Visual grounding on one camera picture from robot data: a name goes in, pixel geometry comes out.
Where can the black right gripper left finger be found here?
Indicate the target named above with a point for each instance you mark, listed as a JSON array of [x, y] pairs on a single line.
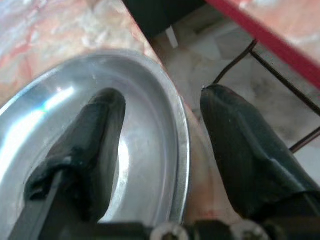
[[82, 150]]

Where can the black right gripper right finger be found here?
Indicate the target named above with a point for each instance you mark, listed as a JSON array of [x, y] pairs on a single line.
[[245, 155]]

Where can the round steel plate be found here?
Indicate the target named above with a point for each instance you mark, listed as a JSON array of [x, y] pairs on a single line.
[[150, 125]]

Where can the red-edged marble table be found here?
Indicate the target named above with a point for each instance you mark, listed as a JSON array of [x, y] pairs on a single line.
[[282, 32]]

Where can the black chair with white leg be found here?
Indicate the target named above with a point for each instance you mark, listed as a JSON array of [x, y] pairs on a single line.
[[160, 17]]

